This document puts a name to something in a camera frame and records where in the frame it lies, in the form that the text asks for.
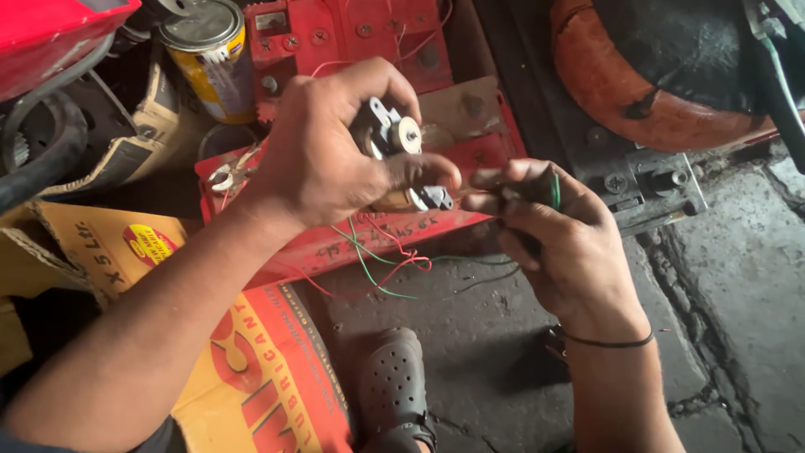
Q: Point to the person's right hand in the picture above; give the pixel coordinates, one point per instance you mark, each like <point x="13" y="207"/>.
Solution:
<point x="578" y="258"/>

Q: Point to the grey metal ignition switch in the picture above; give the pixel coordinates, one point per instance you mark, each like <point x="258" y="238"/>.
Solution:
<point x="397" y="133"/>

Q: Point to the black thread wristband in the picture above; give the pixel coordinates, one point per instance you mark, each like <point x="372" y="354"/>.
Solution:
<point x="607" y="343"/>

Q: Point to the red battery with screw caps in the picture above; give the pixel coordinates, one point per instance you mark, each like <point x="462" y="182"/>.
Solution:
<point x="352" y="38"/>

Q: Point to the yellow tin can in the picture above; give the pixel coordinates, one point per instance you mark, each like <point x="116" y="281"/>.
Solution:
<point x="211" y="63"/>

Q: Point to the large red battery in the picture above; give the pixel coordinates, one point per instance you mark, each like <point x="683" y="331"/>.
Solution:
<point x="352" y="242"/>

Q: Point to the grey perforated clog shoe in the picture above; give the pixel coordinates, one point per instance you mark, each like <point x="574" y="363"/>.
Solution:
<point x="393" y="384"/>

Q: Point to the red plastic body panel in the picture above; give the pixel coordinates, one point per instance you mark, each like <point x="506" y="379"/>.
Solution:
<point x="50" y="38"/>

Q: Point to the yellow orange cardboard carton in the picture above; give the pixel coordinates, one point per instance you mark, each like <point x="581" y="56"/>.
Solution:
<point x="264" y="377"/>

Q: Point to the person's left hand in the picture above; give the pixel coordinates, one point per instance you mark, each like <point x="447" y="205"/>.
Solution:
<point x="314" y="151"/>

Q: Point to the grey metal machine base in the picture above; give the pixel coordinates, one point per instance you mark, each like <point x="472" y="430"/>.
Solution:
<point x="635" y="182"/>

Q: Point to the brown black printed cardboard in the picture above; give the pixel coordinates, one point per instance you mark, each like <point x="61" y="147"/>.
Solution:
<point x="141" y="135"/>

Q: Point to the metal battery terminal clamp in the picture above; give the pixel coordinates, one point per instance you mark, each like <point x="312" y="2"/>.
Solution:
<point x="229" y="173"/>

